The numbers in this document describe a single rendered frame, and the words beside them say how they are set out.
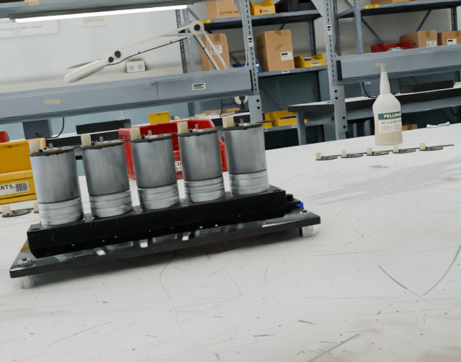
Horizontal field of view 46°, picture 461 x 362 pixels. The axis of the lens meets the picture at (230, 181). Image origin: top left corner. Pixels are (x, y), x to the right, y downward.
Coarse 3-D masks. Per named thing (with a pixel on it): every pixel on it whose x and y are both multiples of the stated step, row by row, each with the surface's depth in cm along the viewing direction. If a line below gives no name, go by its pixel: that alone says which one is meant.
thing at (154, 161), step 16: (144, 144) 31; (160, 144) 31; (144, 160) 31; (160, 160) 31; (144, 176) 31; (160, 176) 31; (176, 176) 32; (144, 192) 31; (160, 192) 31; (176, 192) 32; (144, 208) 32; (160, 208) 31
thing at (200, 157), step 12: (216, 132) 32; (180, 144) 32; (192, 144) 32; (204, 144) 32; (216, 144) 32; (180, 156) 32; (192, 156) 32; (204, 156) 32; (216, 156) 32; (192, 168) 32; (204, 168) 32; (216, 168) 32; (192, 180) 32; (204, 180) 32; (216, 180) 32; (192, 192) 32; (204, 192) 32; (216, 192) 32
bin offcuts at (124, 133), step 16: (128, 128) 68; (144, 128) 69; (160, 128) 69; (176, 128) 70; (192, 128) 71; (208, 128) 65; (128, 144) 64; (176, 144) 70; (224, 144) 61; (128, 160) 66; (176, 160) 59; (224, 160) 61
